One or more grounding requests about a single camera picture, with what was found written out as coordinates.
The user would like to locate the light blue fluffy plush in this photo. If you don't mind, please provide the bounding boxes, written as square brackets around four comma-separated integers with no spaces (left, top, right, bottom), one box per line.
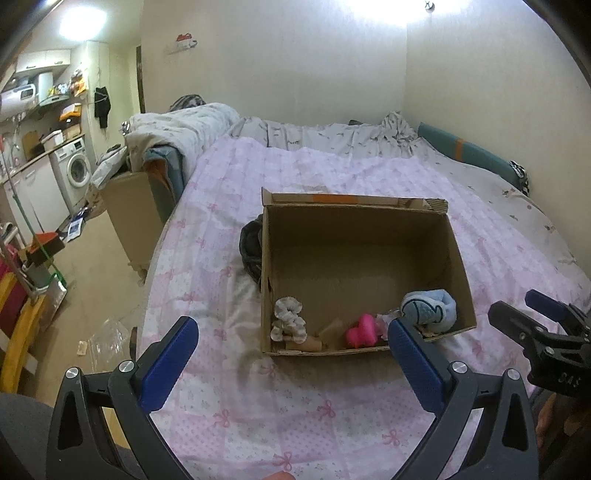
[414,289,457,334]

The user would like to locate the white striped plush pouch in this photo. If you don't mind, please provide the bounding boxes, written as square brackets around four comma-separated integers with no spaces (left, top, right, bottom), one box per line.
[401,290,446,333]

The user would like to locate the pink silicone round object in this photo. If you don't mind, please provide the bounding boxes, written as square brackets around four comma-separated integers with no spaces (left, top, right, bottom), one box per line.
[345,314,380,349]

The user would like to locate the person's right hand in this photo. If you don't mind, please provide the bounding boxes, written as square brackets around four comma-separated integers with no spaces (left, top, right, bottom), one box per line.
[535,393,564,447]

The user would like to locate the clear plastic bag on floor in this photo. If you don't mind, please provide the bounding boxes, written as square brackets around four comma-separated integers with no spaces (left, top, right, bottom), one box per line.
[88,319,130,373]

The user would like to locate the pink patterned quilt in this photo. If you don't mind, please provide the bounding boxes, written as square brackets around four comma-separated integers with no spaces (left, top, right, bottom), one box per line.
[141,138,590,479]

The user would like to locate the brown cardboard box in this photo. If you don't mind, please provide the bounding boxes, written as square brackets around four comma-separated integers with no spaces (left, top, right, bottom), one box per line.
[260,190,477,357]

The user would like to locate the dark striped garment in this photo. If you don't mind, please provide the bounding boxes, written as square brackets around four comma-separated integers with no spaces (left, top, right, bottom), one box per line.
[238,215,263,286]

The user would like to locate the beige bedside cabinet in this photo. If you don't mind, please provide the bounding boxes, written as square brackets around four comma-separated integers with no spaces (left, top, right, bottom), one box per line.
[100,172,174,282]

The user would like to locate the teal bolster pillow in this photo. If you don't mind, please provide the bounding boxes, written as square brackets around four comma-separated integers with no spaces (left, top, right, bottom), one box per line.
[418,123,530,196]

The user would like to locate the white kitchen cabinet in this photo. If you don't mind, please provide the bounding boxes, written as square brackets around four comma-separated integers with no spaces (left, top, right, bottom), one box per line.
[1,155,69,244]

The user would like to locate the white washing machine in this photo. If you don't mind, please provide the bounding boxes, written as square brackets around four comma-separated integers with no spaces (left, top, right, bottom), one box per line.
[49,135,92,214]

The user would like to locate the grey white duvet pile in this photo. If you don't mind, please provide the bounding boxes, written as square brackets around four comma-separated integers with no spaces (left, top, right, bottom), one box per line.
[124,103,240,180]

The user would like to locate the black hanging garment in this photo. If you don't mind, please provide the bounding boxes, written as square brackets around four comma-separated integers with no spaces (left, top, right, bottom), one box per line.
[94,87,111,130]

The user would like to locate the green handled broom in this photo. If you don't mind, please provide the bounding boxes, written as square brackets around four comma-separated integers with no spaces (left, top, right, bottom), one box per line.
[1,154,67,294]

